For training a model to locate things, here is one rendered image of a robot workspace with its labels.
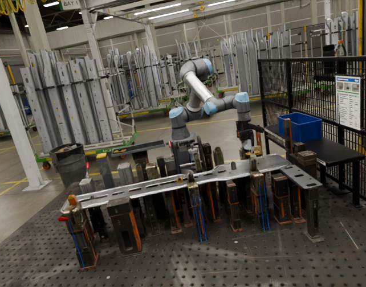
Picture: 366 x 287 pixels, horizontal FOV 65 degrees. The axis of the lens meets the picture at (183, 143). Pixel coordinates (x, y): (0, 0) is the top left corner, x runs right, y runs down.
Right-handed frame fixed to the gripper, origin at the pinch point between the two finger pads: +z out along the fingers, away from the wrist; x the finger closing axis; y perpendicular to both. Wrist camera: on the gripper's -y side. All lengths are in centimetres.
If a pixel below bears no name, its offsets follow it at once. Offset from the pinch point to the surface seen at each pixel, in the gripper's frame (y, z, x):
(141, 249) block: 76, 37, 19
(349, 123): -55, -7, 11
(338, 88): -55, -27, 2
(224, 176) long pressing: 20.5, 9.2, 7.8
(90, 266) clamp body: 104, 37, 23
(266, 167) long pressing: -4.7, 9.5, 8.2
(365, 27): -205, -53, -173
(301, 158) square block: -23.5, 5.8, 14.4
